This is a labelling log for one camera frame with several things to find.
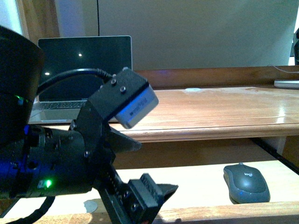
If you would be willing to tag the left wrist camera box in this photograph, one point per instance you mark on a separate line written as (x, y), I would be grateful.
(128, 97)

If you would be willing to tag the grey open laptop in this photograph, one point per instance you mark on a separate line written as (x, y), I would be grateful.
(61, 103)

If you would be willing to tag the grey computer mouse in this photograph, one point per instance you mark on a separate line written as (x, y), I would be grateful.
(246, 184)

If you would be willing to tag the white lamp base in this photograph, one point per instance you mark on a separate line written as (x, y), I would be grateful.
(287, 84)

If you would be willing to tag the wooden keyboard tray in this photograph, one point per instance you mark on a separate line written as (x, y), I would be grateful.
(201, 198)

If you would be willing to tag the wooden desk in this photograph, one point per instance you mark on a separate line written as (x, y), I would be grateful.
(233, 103)

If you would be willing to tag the white round desk sticker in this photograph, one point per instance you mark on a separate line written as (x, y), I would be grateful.
(192, 89)

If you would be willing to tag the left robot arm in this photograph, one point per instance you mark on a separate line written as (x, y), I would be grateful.
(21, 63)

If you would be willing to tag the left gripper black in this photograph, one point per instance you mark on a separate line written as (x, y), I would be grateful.
(78, 160)

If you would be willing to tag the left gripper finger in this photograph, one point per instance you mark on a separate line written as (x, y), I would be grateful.
(165, 191)

